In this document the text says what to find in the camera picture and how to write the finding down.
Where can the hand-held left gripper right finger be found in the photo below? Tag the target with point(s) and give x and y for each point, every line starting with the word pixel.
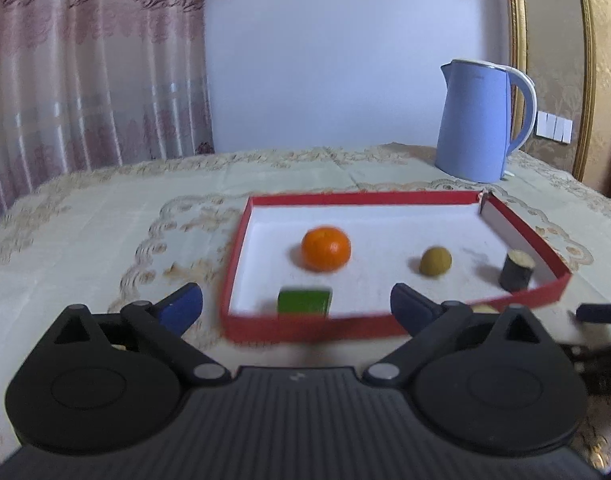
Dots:
pixel 410 307

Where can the pink patterned curtain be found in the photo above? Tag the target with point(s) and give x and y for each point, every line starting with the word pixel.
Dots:
pixel 85 70

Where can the red shallow cardboard box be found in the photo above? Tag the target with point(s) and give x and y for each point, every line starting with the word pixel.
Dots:
pixel 385 230

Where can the blue electric kettle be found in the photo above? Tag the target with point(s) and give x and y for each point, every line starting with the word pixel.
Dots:
pixel 473 125

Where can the white wall switch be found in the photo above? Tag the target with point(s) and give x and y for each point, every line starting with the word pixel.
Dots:
pixel 554 127

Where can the eggplant piece pale cut face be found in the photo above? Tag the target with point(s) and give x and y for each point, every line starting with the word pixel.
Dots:
pixel 515 272

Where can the small yellow citrus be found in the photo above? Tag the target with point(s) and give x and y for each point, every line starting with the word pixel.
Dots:
pixel 481 308

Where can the orange mandarin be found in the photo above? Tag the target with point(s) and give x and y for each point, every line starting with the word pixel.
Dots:
pixel 325 248

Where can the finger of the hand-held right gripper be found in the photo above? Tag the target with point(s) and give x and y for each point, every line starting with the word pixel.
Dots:
pixel 600 311

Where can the green cucumber cylinder piece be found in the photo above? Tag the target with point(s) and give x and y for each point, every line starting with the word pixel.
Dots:
pixel 304 301

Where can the gold wall frame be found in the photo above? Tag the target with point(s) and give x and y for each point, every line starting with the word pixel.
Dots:
pixel 515 10

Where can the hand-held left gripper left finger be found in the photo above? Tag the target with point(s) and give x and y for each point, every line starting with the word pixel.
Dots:
pixel 180 307

